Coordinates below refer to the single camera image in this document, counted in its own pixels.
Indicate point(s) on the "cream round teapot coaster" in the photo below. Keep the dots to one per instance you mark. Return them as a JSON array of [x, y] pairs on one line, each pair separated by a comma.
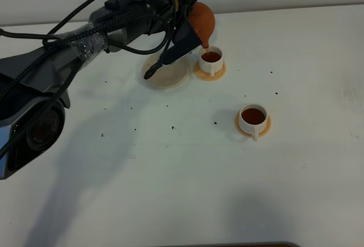
[[168, 76]]

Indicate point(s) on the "orange saucer near teapot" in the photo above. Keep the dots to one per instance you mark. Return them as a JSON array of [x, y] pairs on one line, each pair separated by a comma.
[[206, 76]]

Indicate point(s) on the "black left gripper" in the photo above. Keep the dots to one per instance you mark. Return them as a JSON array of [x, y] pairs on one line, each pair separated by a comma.
[[147, 16]]

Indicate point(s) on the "white teacup near teapot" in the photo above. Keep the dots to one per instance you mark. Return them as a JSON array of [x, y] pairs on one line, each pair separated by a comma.
[[211, 60]]

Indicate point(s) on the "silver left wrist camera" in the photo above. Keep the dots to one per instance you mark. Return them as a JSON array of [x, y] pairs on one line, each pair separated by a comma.
[[184, 41]]

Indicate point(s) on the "white teacup front right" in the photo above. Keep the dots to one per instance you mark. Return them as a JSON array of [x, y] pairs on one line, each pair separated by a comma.
[[253, 120]]

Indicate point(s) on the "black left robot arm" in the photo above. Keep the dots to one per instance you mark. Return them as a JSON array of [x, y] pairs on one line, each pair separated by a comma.
[[34, 85]]

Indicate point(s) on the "orange saucer front right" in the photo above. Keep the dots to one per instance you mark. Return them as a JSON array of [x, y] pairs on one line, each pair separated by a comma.
[[262, 133]]

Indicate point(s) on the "brown clay teapot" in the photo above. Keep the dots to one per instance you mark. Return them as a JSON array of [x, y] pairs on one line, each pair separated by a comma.
[[202, 20]]

